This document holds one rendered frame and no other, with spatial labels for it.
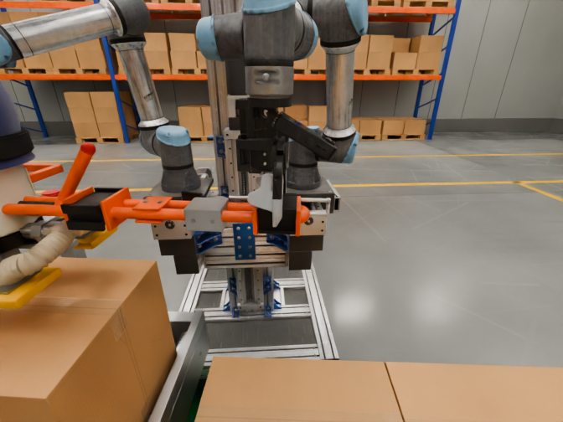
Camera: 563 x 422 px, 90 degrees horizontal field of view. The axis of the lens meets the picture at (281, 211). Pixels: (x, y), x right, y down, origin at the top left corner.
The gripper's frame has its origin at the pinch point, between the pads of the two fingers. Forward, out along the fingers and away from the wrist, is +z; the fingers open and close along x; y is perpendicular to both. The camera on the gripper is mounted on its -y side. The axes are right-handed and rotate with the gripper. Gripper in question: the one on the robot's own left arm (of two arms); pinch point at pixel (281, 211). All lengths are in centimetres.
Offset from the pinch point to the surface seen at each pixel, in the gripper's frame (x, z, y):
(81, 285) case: -5, 26, 52
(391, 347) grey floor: -74, 120, -60
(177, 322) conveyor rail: -27, 62, 42
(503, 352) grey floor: -75, 120, -124
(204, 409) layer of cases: 0, 66, 22
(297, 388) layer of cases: -9, 66, -5
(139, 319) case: -3, 35, 37
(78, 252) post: -44, 45, 90
